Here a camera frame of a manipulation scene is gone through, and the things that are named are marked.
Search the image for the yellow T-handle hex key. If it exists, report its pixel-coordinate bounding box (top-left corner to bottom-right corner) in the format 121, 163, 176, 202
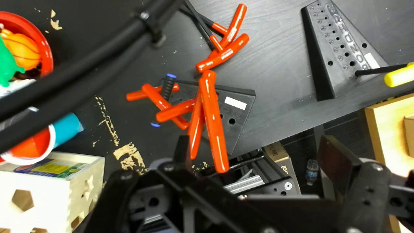
353, 61, 414, 89

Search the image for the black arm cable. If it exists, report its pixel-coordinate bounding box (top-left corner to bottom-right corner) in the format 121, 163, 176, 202
0, 0, 191, 154

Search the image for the green plush toy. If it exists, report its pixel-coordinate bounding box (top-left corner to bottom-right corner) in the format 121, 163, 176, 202
0, 36, 25, 88

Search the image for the small orange hex key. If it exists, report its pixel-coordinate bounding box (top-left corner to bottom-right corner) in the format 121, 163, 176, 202
178, 1, 230, 36
185, 8, 225, 53

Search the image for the wooden shape sorter box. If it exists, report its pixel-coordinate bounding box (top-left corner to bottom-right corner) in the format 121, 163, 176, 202
0, 151, 106, 233

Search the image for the white cup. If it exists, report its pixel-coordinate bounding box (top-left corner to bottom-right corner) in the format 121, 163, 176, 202
0, 124, 57, 167

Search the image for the aluminium frame rail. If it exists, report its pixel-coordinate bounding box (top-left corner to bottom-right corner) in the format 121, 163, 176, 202
223, 148, 302, 201

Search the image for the black hex key holder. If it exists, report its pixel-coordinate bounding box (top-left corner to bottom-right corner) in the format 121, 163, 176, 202
300, 0, 392, 102
159, 76, 256, 158

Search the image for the teal tube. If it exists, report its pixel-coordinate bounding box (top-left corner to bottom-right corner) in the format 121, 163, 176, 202
50, 113, 85, 148

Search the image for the orange toy ball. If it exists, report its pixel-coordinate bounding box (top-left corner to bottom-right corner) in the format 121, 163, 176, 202
2, 31, 42, 72

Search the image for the red bowl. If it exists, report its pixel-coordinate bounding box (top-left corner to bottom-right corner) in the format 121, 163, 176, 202
0, 10, 55, 89

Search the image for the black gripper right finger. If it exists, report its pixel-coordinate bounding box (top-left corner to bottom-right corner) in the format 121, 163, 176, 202
318, 135, 414, 233

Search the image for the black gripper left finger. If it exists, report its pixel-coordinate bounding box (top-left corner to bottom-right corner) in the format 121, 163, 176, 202
82, 135, 260, 233

